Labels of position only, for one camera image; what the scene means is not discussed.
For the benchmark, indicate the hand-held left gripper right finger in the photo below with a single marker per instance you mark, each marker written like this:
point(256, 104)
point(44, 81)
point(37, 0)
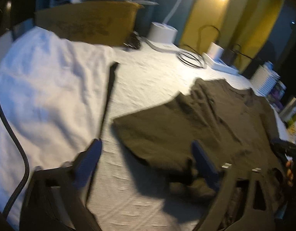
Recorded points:
point(205, 166)

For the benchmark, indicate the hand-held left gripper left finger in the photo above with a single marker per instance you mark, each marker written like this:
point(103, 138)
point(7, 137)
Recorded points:
point(90, 160)

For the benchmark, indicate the olive printed t-shirt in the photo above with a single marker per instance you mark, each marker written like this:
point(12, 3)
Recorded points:
point(186, 120)

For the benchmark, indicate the person's right hand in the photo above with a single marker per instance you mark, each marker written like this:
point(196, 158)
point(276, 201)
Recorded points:
point(289, 172)

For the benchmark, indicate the steel tumbler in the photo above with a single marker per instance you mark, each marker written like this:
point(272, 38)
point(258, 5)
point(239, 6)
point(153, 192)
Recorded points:
point(291, 108)

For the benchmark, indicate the purple packet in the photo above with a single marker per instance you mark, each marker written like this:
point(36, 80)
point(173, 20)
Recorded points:
point(278, 93)

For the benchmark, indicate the white woven basket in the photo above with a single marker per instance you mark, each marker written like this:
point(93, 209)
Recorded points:
point(264, 79)

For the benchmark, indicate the smooth white cloth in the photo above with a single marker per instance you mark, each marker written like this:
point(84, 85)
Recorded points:
point(42, 77)

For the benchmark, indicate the white power strip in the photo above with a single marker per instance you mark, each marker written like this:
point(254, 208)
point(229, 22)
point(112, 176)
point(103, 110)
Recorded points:
point(222, 67)

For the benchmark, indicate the black charger adapter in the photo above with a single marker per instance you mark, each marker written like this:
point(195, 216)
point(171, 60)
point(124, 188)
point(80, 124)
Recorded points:
point(228, 55)

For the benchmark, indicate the white charger adapter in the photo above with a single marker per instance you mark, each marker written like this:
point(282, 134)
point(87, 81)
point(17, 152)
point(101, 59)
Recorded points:
point(215, 51)

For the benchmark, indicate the brown cardboard box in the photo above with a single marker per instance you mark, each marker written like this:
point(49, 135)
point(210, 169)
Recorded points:
point(90, 21)

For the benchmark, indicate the white desk lamp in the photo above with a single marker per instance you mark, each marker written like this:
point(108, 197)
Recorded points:
point(162, 32)

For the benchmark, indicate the yellow curtain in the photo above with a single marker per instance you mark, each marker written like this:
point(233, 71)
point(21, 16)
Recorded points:
point(246, 12)

